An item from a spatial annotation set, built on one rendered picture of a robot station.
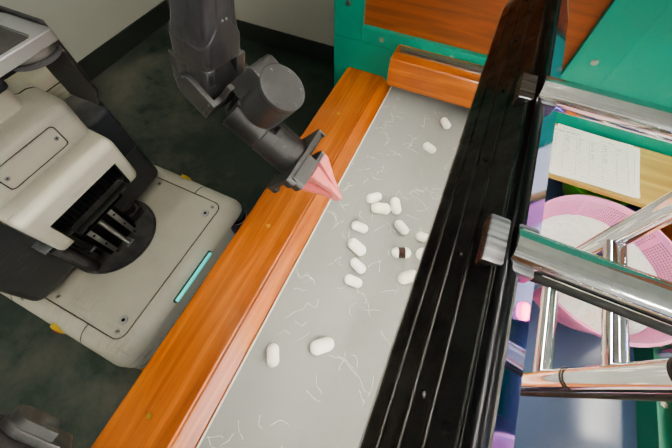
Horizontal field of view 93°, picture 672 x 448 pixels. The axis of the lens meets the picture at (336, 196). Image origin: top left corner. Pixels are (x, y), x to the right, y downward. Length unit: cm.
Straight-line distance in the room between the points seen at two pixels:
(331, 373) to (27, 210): 59
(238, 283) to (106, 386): 101
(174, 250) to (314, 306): 74
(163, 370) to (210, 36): 45
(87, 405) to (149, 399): 96
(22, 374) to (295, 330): 128
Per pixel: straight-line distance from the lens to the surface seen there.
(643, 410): 77
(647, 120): 33
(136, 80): 240
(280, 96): 38
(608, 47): 77
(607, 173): 82
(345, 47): 86
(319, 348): 53
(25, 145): 77
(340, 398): 55
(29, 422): 39
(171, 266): 119
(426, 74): 75
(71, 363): 160
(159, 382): 58
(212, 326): 56
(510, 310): 21
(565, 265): 22
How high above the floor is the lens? 129
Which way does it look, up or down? 59 degrees down
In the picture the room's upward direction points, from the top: straight up
